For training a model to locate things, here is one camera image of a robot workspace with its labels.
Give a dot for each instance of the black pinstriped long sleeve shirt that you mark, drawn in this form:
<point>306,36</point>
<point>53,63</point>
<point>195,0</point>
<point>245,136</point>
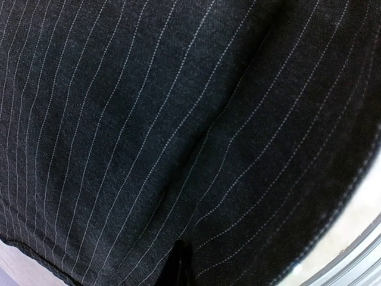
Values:
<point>183,142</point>

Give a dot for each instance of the aluminium front rail frame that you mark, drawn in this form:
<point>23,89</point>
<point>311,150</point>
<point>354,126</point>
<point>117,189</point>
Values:
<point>359,264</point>

